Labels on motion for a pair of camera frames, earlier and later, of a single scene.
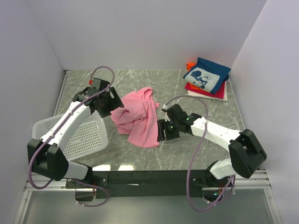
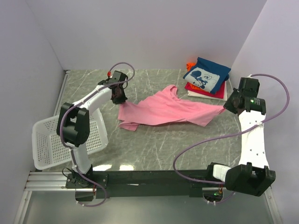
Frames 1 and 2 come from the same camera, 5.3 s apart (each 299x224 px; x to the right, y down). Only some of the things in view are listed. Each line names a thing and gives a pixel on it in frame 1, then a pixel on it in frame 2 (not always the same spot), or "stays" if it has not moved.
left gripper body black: (108, 103) -> (121, 98)
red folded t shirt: (220, 93) stays
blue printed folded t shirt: (208, 75) stays
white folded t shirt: (200, 95) stays
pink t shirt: (136, 116) -> (165, 107)
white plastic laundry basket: (89, 136) stays
